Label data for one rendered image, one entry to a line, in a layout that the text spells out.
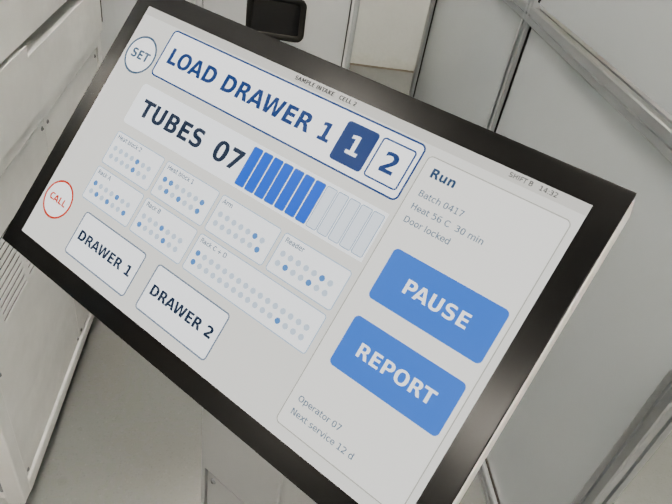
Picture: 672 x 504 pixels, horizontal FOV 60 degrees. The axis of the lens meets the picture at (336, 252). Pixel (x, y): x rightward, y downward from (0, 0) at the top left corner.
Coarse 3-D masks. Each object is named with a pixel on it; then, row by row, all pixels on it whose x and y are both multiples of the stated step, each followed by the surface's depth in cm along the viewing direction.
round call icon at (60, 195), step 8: (56, 176) 61; (56, 184) 61; (64, 184) 60; (72, 184) 60; (48, 192) 61; (56, 192) 60; (64, 192) 60; (72, 192) 60; (40, 200) 61; (48, 200) 61; (56, 200) 60; (64, 200) 60; (72, 200) 59; (40, 208) 61; (48, 208) 60; (56, 208) 60; (64, 208) 60; (48, 216) 60; (56, 216) 60; (64, 216) 59; (56, 224) 59
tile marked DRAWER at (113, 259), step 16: (80, 224) 58; (96, 224) 57; (80, 240) 58; (96, 240) 57; (112, 240) 56; (128, 240) 56; (80, 256) 57; (96, 256) 57; (112, 256) 56; (128, 256) 55; (144, 256) 54; (96, 272) 56; (112, 272) 56; (128, 272) 55; (112, 288) 55; (128, 288) 54
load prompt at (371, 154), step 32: (160, 64) 58; (192, 64) 57; (224, 64) 55; (192, 96) 56; (224, 96) 55; (256, 96) 53; (288, 96) 52; (320, 96) 51; (256, 128) 53; (288, 128) 51; (320, 128) 50; (352, 128) 49; (384, 128) 48; (320, 160) 49; (352, 160) 48; (384, 160) 47; (416, 160) 46; (384, 192) 47
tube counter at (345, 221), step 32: (224, 128) 54; (224, 160) 53; (256, 160) 52; (288, 160) 51; (256, 192) 51; (288, 192) 50; (320, 192) 49; (320, 224) 48; (352, 224) 47; (352, 256) 47
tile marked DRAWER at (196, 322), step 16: (160, 272) 53; (144, 288) 54; (160, 288) 53; (176, 288) 52; (192, 288) 52; (144, 304) 53; (160, 304) 53; (176, 304) 52; (192, 304) 51; (208, 304) 51; (160, 320) 52; (176, 320) 52; (192, 320) 51; (208, 320) 51; (224, 320) 50; (176, 336) 51; (192, 336) 51; (208, 336) 50; (192, 352) 50; (208, 352) 50
